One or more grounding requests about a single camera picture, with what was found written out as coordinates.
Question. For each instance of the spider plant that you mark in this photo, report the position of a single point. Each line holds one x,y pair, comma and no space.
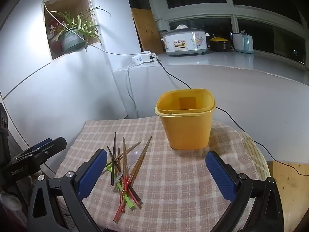
79,24

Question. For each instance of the floral white rice cooker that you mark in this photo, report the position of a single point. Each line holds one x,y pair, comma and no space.
183,43

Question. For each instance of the yellow plastic container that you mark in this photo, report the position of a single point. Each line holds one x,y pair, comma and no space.
185,130

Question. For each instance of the person's left forearm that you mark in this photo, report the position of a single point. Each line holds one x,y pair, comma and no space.
9,200

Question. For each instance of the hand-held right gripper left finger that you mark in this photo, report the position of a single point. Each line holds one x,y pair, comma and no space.
93,171

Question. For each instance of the green plastic spoon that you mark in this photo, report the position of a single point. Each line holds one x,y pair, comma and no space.
128,201

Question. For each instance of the pale green plant pot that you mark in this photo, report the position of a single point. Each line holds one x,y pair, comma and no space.
71,42

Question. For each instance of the black pot yellow lid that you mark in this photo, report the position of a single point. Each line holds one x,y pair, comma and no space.
219,44

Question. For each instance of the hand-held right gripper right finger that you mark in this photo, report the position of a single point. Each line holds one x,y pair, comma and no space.
219,176

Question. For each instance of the wooden cabinet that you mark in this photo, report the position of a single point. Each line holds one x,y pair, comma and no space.
292,193

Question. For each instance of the light blue mug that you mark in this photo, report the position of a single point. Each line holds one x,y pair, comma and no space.
242,42

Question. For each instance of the clear plastic spoon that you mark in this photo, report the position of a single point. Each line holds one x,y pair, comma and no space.
135,158

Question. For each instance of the white window frame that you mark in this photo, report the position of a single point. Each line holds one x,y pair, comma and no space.
200,11

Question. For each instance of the white power strip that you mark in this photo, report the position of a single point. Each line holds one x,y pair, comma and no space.
141,58

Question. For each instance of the pile of chopsticks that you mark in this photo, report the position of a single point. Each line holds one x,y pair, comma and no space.
113,159

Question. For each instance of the wooden wall niche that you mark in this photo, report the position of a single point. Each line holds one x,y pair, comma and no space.
84,4

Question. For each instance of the wooden board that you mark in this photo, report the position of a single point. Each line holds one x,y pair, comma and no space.
146,31

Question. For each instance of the checked beige cloth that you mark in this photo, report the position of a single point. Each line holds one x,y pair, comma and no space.
169,174

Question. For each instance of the red jar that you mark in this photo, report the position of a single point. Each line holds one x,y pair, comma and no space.
54,46

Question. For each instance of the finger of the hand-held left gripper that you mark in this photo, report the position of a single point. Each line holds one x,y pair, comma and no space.
54,147
41,144

